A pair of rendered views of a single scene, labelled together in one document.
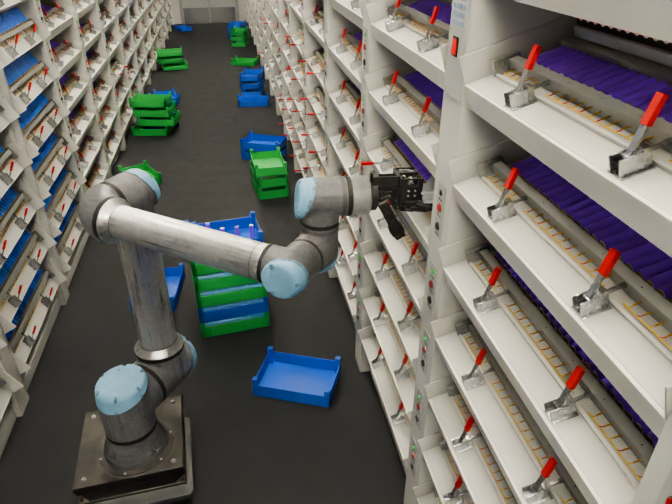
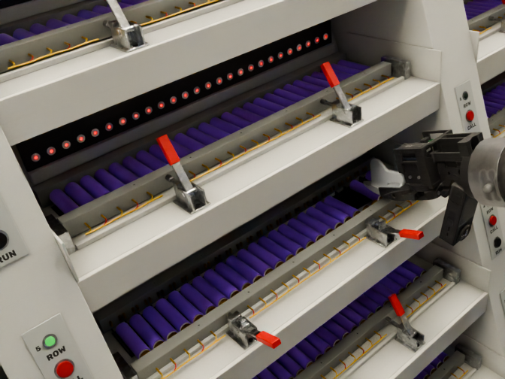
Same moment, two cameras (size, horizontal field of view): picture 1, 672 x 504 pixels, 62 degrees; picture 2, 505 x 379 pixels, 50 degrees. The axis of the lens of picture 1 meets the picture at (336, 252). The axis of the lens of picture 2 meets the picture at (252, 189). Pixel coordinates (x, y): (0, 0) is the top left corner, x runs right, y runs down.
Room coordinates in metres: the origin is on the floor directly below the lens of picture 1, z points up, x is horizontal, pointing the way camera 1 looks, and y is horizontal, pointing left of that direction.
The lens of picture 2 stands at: (1.67, 0.46, 1.31)
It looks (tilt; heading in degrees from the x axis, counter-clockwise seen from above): 17 degrees down; 251
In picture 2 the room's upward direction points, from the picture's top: 20 degrees counter-clockwise
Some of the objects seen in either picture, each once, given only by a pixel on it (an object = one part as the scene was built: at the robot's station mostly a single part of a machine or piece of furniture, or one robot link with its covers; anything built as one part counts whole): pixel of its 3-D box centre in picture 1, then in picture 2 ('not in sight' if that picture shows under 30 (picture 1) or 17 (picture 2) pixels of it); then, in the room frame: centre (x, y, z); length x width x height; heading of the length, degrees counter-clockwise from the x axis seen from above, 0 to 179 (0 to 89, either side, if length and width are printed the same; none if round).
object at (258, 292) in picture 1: (229, 282); not in sight; (2.04, 0.47, 0.20); 0.30 x 0.20 x 0.08; 107
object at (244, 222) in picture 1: (223, 234); not in sight; (2.04, 0.47, 0.44); 0.30 x 0.20 x 0.08; 107
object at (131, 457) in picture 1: (133, 434); not in sight; (1.21, 0.63, 0.19); 0.19 x 0.19 x 0.10
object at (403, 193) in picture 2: not in sight; (406, 188); (1.22, -0.19, 1.00); 0.09 x 0.05 x 0.02; 108
